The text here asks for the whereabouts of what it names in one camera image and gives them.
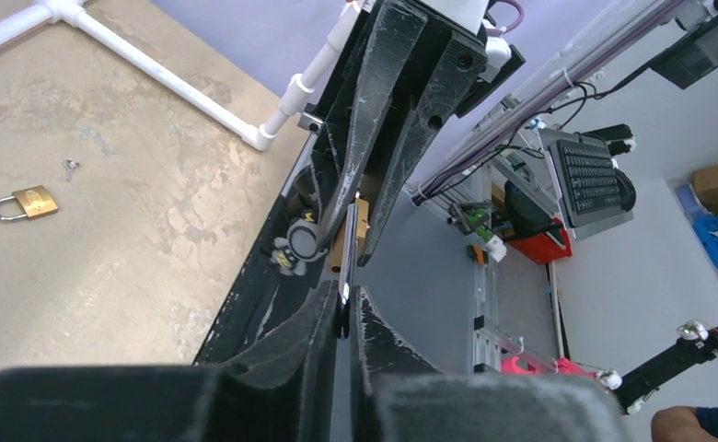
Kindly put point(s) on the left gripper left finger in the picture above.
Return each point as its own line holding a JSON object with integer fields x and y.
{"x": 278, "y": 389}

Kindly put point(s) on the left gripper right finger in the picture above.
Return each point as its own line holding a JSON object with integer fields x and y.
{"x": 398, "y": 395}

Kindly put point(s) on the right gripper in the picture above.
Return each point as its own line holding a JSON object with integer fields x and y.
{"x": 406, "y": 68}

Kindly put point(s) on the pink fixture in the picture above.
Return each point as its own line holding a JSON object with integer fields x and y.
{"x": 515, "y": 365}

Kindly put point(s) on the black keyboard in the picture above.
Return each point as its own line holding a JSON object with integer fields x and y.
{"x": 592, "y": 187}

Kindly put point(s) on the small keys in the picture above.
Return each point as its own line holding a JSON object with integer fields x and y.
{"x": 70, "y": 166}

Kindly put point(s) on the white pvc pipe frame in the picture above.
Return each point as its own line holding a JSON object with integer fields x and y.
{"x": 299, "y": 89}

